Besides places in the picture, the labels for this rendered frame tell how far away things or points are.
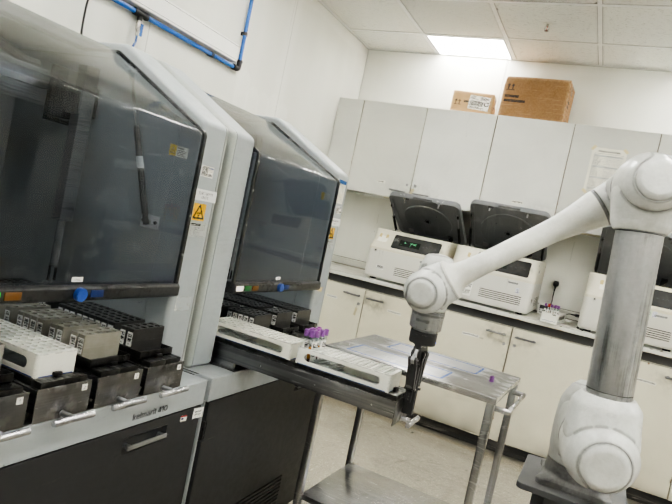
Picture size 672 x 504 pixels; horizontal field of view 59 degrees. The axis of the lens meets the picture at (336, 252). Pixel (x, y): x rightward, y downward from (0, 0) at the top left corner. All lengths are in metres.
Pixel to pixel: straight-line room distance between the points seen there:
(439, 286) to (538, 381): 2.59
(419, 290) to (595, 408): 0.46
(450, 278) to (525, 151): 2.90
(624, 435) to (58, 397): 1.18
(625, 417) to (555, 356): 2.48
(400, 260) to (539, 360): 1.10
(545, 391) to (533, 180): 1.39
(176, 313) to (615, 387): 1.11
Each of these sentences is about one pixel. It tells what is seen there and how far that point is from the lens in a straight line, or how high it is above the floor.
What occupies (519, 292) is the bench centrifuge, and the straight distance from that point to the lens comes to 3.92.
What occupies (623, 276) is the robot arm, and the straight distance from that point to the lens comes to 1.44.
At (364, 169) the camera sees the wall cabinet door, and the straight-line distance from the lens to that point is 4.55.
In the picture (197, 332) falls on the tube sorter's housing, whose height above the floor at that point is 0.84.
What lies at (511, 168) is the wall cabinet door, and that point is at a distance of 4.27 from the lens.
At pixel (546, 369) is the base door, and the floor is 0.61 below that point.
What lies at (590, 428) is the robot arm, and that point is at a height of 0.92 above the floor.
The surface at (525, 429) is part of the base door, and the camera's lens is 4.02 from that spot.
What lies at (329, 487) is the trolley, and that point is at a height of 0.28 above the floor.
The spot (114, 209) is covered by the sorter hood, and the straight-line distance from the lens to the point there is 1.41.
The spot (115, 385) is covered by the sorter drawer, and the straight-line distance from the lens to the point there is 1.45.
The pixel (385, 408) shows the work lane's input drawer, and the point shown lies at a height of 0.78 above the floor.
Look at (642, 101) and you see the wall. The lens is 4.67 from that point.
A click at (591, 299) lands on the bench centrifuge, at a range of 3.88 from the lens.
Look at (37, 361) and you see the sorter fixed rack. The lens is 1.33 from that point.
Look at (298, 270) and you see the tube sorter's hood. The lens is 2.18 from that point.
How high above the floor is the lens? 1.25
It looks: 3 degrees down
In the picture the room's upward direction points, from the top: 12 degrees clockwise
